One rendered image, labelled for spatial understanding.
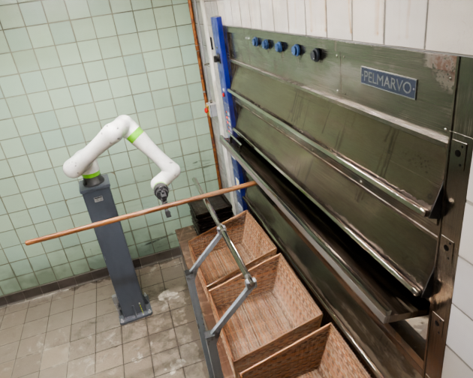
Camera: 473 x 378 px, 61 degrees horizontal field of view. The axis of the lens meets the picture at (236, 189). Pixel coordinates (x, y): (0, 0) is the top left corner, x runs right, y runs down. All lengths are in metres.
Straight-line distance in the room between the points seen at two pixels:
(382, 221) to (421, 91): 0.46
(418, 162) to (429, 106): 0.15
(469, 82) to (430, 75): 0.13
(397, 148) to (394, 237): 0.29
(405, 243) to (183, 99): 2.59
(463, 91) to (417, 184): 0.28
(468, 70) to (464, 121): 0.11
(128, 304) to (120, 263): 0.40
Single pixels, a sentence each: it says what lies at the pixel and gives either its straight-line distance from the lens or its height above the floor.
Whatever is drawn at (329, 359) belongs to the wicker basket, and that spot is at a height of 0.69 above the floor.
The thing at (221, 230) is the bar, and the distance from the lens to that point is 2.11.
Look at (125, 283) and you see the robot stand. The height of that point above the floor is 0.35.
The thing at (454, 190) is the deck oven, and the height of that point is 1.80.
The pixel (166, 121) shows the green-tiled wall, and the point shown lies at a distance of 3.54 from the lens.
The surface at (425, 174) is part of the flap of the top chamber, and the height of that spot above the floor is 1.80.
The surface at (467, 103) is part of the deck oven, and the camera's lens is 1.00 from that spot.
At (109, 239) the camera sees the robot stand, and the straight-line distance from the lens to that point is 3.12.
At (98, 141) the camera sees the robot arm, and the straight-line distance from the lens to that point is 2.59.
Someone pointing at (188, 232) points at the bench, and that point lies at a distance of 3.31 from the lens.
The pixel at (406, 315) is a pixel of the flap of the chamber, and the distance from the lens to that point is 1.29.
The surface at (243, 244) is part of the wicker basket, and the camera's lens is 3.00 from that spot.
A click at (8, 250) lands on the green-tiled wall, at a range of 4.04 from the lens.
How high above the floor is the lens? 2.28
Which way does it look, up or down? 26 degrees down
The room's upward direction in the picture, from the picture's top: 8 degrees counter-clockwise
